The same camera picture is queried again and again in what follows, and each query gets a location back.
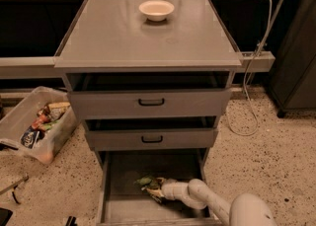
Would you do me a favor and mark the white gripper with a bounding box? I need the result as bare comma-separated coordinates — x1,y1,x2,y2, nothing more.
146,177,190,203

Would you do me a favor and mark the green jalapeno chip bag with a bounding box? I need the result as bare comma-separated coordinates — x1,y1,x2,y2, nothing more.
135,176,161,189

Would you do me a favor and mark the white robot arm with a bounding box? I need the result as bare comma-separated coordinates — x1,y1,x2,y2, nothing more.
146,178,277,226

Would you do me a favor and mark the bottom grey drawer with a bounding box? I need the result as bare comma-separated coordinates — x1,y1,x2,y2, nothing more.
96,149,223,226

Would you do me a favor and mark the grey drawer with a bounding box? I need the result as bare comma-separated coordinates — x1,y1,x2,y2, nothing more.
84,116,217,151
96,149,223,226
67,71,230,119

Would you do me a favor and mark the middle grey drawer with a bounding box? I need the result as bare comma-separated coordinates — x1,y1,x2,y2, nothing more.
84,116,217,151

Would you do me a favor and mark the top grey drawer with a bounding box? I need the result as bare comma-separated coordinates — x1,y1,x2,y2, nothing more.
67,71,230,119

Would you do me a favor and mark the black object floor bottom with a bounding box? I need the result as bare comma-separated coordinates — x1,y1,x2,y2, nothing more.
65,216,77,226

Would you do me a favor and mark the grey drawer cabinet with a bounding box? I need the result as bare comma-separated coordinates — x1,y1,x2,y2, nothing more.
53,0,245,226

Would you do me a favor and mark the tan snack box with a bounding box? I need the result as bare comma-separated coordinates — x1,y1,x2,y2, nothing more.
48,102,70,121

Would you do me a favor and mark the red snack packet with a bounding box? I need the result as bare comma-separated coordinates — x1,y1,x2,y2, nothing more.
31,113,50,129

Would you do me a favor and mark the blue snack packet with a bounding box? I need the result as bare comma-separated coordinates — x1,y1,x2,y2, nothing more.
20,127,40,149

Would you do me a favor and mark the metal tool on floor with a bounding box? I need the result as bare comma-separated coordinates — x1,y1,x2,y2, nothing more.
0,174,29,204

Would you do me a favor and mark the clear plastic bin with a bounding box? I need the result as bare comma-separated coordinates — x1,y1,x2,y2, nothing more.
0,87,78,164

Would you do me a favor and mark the black object floor corner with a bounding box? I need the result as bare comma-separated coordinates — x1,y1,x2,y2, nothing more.
0,208,13,226

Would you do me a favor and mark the white bowl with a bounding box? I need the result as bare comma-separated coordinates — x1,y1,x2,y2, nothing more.
138,0,175,22

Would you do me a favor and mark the dark cabinet at right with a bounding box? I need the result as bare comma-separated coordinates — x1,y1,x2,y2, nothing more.
268,0,316,117

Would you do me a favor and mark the white cable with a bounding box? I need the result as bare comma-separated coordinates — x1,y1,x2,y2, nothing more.
224,0,274,137

